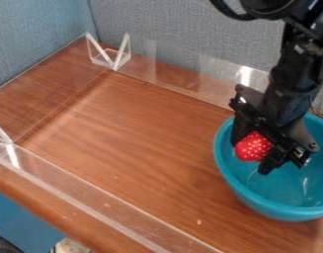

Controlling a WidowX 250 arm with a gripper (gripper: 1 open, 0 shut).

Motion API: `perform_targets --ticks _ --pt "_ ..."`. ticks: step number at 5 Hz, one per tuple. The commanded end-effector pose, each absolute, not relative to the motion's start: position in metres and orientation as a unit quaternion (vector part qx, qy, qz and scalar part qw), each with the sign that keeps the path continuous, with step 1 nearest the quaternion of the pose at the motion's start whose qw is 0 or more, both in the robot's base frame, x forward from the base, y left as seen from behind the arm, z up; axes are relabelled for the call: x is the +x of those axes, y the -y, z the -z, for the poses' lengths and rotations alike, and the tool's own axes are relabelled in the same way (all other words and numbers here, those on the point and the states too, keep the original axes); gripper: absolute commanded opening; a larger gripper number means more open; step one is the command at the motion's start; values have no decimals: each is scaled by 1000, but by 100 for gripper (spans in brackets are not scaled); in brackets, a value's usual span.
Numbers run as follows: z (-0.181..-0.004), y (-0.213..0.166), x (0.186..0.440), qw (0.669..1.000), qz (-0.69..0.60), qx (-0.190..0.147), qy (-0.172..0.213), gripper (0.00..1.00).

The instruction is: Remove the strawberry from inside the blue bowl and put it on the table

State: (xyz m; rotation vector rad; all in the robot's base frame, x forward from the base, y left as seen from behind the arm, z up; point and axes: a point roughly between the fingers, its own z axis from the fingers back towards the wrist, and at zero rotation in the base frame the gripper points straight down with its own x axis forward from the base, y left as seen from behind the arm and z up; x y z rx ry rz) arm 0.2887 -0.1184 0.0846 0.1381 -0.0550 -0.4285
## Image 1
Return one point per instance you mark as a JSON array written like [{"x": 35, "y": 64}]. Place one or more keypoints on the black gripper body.
[{"x": 282, "y": 108}]

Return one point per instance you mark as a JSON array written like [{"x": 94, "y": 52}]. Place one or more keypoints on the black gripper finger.
[
  {"x": 277, "y": 156},
  {"x": 245, "y": 123}
]

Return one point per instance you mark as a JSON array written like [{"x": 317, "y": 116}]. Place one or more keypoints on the red strawberry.
[{"x": 253, "y": 147}]

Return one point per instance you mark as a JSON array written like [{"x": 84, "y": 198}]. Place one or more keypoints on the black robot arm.
[{"x": 299, "y": 67}]

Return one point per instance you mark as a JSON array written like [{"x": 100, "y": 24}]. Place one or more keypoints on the blue plastic bowl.
[{"x": 287, "y": 194}]

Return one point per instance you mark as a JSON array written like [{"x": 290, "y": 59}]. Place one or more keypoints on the clear acrylic back barrier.
[{"x": 193, "y": 74}]

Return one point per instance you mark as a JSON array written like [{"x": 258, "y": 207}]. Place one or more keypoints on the clear acrylic barrier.
[
  {"x": 193, "y": 74},
  {"x": 34, "y": 178}
]

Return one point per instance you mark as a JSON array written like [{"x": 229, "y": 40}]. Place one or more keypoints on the clear acrylic front barrier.
[{"x": 34, "y": 178}]

